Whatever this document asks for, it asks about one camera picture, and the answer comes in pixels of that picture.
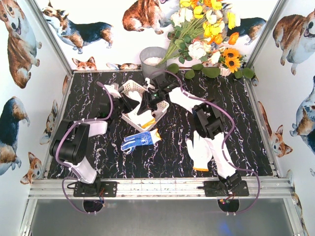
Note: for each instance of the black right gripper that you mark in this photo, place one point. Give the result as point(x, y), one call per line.
point(149, 101)

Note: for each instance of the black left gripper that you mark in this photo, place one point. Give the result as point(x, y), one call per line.
point(125, 103)

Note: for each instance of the yellow dotted white glove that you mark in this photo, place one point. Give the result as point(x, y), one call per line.
point(143, 120)

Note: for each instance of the blue dotted white glove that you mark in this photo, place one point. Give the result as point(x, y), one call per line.
point(140, 139)

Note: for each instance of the white glove orange cuff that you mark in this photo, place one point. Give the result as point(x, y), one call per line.
point(199, 151)

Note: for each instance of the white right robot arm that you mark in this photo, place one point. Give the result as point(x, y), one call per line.
point(208, 137)

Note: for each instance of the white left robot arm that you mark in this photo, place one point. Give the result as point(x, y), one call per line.
point(70, 141)

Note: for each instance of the white perforated storage basket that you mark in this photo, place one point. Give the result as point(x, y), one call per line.
point(162, 107)

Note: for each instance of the grey metal bucket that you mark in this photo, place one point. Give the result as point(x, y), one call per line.
point(152, 62)

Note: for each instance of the artificial flower bouquet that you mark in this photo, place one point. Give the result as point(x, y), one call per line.
point(206, 30)

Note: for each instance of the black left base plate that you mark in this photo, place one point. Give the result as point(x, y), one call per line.
point(103, 188)

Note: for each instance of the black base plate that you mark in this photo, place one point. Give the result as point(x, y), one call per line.
point(103, 188)
point(218, 189)

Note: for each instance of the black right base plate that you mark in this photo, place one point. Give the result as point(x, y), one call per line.
point(218, 189)

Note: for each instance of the aluminium front rail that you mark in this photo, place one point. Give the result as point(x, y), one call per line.
point(167, 188)

